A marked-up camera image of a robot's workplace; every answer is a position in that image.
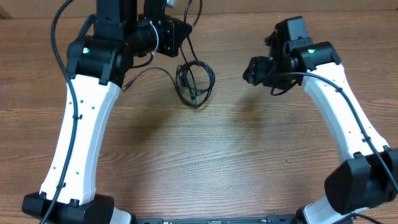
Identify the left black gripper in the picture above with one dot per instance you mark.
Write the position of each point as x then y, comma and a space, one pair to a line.
173, 37

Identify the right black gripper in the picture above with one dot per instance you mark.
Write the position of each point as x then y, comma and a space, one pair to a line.
256, 72

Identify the cardboard wall panel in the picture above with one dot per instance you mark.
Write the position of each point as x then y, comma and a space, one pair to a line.
42, 9

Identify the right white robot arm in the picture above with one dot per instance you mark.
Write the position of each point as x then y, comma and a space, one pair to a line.
367, 174

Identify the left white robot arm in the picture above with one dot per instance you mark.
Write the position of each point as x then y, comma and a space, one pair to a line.
98, 59

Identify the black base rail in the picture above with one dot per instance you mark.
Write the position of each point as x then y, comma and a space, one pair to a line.
214, 220

